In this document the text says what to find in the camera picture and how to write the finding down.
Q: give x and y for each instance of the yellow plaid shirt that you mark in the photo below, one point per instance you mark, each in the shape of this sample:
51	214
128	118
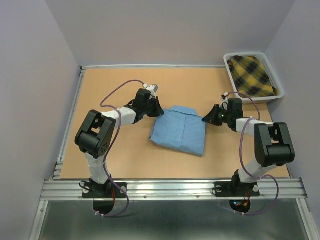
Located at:
250	77

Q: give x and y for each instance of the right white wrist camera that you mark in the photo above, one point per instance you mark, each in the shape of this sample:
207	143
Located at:
224	98

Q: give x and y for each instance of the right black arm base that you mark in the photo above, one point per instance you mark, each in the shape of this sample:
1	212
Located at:
226	189

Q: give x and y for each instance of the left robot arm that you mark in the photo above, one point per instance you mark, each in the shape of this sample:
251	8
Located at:
94	137

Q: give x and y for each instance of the light blue long sleeve shirt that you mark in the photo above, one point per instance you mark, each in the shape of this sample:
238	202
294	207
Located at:
180	129

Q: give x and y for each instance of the aluminium mounting rail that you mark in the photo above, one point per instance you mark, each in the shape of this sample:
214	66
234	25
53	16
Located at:
161	190

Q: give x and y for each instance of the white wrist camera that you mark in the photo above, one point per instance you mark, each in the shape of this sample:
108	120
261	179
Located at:
224	98
152	88

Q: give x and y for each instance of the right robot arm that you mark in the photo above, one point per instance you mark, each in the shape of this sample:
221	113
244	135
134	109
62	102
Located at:
273	146

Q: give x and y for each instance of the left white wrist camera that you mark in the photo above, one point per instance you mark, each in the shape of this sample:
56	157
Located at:
152	88

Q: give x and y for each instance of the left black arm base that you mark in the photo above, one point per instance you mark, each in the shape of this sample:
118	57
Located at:
93	190

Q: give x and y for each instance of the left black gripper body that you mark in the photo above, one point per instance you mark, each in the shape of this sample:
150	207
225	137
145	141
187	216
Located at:
145	107

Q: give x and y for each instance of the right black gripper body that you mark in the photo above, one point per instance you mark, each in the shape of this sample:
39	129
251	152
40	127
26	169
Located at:
224	115

